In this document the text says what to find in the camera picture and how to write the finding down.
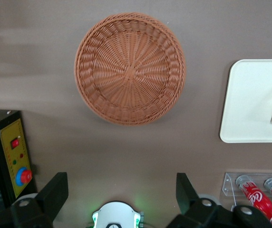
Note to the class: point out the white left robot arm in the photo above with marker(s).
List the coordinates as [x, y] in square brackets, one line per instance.
[117, 213]

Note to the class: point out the cream plastic tray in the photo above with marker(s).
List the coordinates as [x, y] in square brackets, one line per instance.
[245, 107]

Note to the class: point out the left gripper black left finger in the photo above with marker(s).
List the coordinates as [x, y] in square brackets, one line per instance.
[48, 199]

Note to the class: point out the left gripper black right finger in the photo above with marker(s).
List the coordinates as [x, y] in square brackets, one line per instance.
[188, 204]

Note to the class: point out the brown round wicker basket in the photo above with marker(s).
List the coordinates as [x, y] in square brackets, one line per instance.
[130, 71]

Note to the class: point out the black food warmer cabinet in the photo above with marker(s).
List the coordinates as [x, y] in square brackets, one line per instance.
[7, 142]

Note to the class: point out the clear acrylic bottle rack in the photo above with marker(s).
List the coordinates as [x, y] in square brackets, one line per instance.
[228, 187]

